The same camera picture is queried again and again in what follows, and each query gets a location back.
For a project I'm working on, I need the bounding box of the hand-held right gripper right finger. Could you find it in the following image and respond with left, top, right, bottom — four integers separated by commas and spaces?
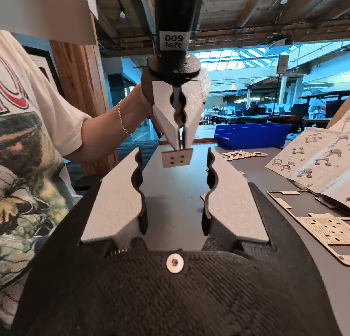
202, 147, 270, 245

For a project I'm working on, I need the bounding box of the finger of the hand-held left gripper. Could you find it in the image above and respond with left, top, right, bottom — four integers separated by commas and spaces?
151, 80, 183, 151
179, 80, 205, 150

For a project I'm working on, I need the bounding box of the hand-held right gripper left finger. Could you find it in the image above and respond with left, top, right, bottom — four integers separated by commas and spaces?
81, 147, 149, 245

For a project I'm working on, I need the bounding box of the wooden square plate with holes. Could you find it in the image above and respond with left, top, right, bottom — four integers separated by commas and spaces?
161, 148, 194, 169

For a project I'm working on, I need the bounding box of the person's left forearm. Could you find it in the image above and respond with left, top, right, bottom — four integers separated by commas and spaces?
63, 95, 137, 163

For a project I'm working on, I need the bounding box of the grey desk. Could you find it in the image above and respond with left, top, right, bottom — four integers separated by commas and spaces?
138, 139, 350, 336

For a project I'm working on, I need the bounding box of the person's left hand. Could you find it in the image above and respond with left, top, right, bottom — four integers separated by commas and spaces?
124, 84, 160, 132

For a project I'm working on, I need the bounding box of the pale wooden-edged table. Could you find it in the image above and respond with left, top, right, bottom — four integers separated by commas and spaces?
159, 124, 218, 145

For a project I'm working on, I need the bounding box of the wooden arch puzzle piece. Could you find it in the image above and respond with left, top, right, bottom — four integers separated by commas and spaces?
220, 151, 269, 161

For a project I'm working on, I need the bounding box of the blue plastic bin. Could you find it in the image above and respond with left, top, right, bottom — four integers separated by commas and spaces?
214, 123, 291, 150

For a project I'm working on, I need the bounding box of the wooden pillar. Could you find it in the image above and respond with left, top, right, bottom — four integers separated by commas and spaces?
50, 13, 118, 176

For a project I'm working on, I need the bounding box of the printed instruction sheet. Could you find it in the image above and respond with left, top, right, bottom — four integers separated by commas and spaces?
265, 127, 350, 209

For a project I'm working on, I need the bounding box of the wooden puzzle sheet with cutouts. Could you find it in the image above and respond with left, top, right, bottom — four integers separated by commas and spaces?
267, 190, 350, 267

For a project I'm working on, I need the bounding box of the hanging paper sign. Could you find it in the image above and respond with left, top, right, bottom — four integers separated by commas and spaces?
277, 54, 289, 74

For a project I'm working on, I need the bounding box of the white ceiling-mounted box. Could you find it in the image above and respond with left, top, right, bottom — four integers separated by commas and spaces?
265, 35, 294, 55

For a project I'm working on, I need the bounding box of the black office chair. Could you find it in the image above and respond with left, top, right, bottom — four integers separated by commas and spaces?
290, 104, 309, 134

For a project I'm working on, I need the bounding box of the black framed picture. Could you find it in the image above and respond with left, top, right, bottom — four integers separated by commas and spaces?
22, 45, 65, 96

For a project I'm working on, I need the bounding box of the tan cardboard sheet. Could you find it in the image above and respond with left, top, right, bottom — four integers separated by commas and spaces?
326, 94, 350, 130

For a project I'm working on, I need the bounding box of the gold chain bracelet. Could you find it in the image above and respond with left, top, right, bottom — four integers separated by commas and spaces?
118, 99, 137, 135

